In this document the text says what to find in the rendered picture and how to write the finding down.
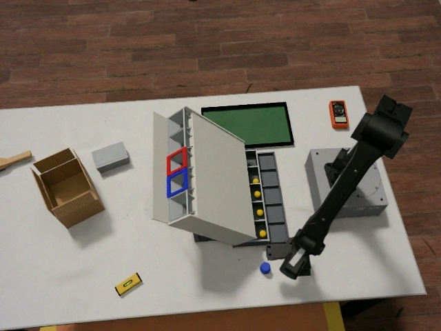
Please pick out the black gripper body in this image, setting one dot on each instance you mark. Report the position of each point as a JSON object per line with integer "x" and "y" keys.
{"x": 307, "y": 266}

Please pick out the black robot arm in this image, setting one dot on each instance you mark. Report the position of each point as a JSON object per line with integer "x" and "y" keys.
{"x": 377, "y": 134}

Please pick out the blue plug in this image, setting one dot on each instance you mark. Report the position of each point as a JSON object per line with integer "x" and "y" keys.
{"x": 265, "y": 268}

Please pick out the red rectangular frame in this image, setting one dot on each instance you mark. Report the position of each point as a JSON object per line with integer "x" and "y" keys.
{"x": 184, "y": 150}

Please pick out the orange pocket multimeter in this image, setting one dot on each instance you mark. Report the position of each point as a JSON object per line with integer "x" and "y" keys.
{"x": 338, "y": 114}

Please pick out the yellow pocket level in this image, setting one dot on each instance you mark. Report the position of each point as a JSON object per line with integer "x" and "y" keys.
{"x": 128, "y": 284}

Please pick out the open brown cardboard box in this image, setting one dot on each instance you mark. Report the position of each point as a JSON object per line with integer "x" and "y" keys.
{"x": 66, "y": 188}

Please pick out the blue square frame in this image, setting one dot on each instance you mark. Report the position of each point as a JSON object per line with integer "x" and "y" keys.
{"x": 169, "y": 194}

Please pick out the green tray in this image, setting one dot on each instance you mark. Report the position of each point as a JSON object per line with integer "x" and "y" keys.
{"x": 259, "y": 125}

